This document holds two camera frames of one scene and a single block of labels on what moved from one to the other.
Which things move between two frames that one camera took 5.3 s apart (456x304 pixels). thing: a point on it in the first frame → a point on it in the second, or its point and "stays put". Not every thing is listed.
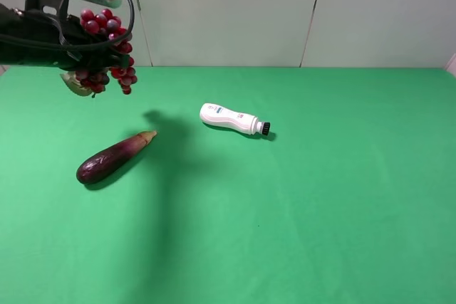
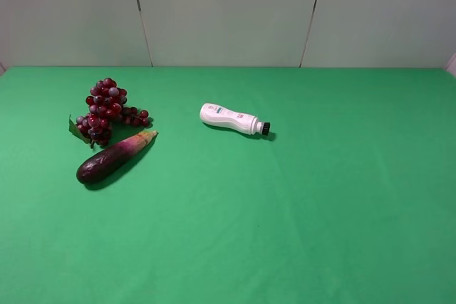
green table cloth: (350, 198) stays put
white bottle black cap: (216, 114) stays put
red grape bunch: (95, 81) → (106, 100)
